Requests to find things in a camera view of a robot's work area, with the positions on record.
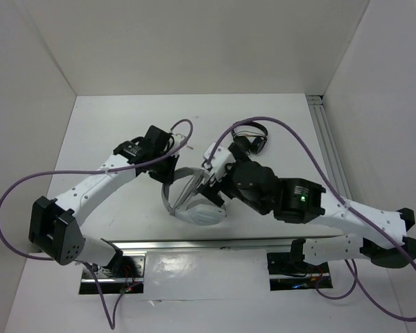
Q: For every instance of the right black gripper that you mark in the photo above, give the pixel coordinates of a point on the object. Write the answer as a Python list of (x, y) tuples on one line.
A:
[(210, 190)]

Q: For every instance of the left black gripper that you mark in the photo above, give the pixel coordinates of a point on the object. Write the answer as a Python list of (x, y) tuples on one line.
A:
[(166, 177)]

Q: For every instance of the white over-ear headphones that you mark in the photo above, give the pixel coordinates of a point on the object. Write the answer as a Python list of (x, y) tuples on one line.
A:
[(188, 207)]

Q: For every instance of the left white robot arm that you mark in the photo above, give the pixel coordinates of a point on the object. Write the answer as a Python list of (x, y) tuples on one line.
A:
[(55, 226)]

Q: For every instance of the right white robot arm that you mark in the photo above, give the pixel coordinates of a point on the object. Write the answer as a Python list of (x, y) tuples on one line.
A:
[(368, 233)]

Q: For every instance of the black on-ear headphones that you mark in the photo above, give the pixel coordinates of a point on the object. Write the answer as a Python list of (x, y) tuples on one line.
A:
[(250, 142)]

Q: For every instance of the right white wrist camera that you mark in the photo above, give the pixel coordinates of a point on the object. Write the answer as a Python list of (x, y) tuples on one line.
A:
[(215, 161)]

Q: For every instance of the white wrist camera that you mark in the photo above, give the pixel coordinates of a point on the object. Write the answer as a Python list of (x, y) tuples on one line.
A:
[(215, 161), (178, 142)]

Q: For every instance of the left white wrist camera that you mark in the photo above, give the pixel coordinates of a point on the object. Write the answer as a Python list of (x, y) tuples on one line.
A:
[(178, 142)]

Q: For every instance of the aluminium mounting rail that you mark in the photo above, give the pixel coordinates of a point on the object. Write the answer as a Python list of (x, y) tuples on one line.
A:
[(283, 274)]

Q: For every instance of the aluminium side rail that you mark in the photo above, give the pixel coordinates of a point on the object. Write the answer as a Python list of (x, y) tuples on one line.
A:
[(328, 147)]

